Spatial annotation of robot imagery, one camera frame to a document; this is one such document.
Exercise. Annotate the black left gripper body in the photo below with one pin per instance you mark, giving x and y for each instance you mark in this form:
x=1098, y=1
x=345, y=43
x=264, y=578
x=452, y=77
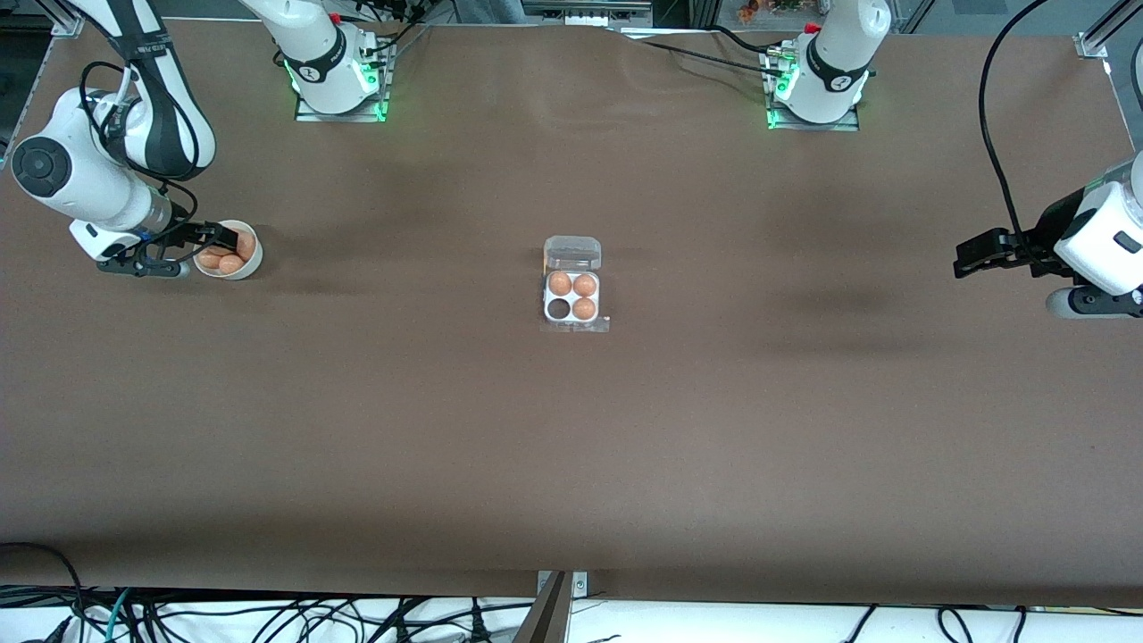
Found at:
x=1047, y=227

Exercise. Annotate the dark metal post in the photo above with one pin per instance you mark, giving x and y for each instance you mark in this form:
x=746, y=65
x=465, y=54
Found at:
x=546, y=616

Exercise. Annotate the white bowl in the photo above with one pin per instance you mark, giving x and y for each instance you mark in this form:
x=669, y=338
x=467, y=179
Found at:
x=253, y=267

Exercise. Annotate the orange toy object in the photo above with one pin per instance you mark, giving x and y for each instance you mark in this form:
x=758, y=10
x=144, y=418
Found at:
x=748, y=11

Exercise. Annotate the clear plastic egg carton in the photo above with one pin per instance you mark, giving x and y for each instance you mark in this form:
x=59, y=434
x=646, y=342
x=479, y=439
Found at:
x=572, y=253

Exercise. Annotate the brown table cover sheet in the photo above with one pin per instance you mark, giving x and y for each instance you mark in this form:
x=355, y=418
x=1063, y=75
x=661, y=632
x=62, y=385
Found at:
x=357, y=429

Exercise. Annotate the brown egg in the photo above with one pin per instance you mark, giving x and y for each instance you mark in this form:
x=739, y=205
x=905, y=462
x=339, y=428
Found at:
x=246, y=245
x=560, y=284
x=231, y=265
x=585, y=285
x=210, y=261
x=584, y=308

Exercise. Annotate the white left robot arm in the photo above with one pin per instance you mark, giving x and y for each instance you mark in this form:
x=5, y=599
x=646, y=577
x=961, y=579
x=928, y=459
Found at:
x=835, y=54

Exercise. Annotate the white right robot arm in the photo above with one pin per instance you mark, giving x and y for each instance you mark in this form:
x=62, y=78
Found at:
x=89, y=179

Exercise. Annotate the small metal bracket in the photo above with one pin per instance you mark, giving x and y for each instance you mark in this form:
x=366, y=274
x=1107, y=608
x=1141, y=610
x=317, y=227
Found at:
x=580, y=584

